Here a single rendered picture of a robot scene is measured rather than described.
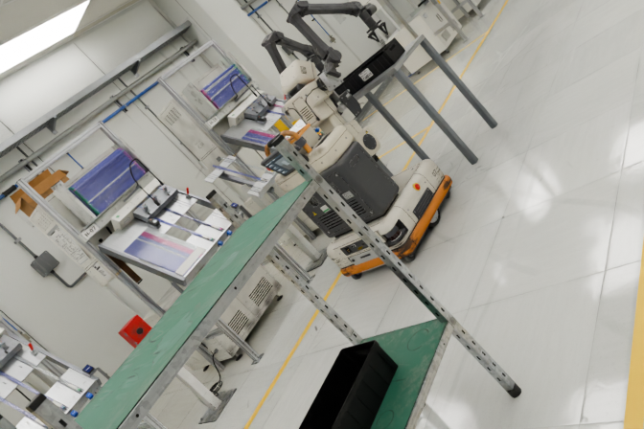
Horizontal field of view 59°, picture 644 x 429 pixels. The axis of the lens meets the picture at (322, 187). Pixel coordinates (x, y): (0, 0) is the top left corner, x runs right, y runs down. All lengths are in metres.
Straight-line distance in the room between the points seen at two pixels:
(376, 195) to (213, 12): 4.37
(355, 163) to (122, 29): 4.42
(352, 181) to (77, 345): 3.24
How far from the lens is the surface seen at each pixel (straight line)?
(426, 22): 7.66
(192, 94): 5.03
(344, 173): 3.08
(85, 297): 5.62
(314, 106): 3.39
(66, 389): 3.53
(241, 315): 4.25
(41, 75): 6.40
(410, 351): 1.83
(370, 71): 3.80
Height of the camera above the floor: 1.21
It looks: 11 degrees down
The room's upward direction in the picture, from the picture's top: 43 degrees counter-clockwise
